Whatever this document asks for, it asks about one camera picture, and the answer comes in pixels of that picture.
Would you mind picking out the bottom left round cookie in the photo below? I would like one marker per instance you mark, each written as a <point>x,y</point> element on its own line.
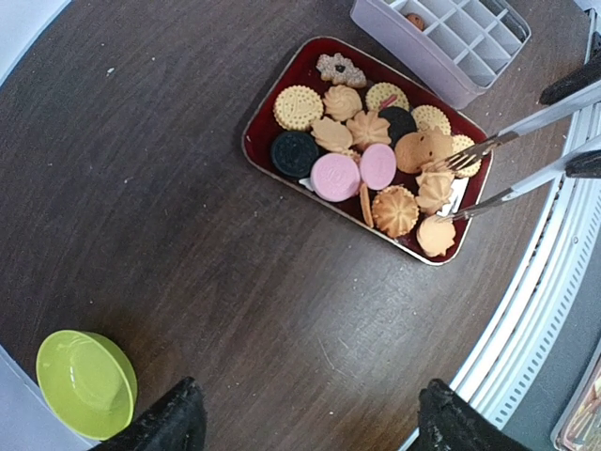
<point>436,235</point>

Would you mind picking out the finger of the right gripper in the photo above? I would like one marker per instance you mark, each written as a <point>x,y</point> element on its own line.
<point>571,83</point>
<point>587,165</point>

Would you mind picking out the swirl butter cookie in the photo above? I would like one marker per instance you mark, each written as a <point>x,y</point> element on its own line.
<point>434,191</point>

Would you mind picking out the green plastic bowl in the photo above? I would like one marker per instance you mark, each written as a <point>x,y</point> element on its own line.
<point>88,382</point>

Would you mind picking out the pink tray with crackers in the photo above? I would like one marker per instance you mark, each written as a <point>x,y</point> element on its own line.
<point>579,426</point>

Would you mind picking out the top round tan cookie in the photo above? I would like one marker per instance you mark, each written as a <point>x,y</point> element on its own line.
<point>297,107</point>

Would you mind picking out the white handled metal tongs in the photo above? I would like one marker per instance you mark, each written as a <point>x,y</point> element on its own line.
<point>532,167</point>

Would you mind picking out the pink round cookie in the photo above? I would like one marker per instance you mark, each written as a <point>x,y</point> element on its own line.
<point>378,166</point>
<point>335,177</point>

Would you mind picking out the left pink round cookie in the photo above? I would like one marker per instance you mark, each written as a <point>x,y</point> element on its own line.
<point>335,177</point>

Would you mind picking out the brown flower cookie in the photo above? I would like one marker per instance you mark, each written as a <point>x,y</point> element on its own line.
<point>340,70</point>

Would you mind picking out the right pink round cookie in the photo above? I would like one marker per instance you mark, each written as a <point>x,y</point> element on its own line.
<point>378,166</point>

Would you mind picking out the white divided cookie tin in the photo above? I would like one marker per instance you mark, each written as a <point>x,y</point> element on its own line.
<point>464,49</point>

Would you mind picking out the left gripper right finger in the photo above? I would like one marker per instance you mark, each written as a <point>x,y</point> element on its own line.
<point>447,422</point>

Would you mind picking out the black round cookie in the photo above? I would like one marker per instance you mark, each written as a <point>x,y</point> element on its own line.
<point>401,122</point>
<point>294,154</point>

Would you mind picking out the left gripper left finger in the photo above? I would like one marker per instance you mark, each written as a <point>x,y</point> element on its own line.
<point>177,421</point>

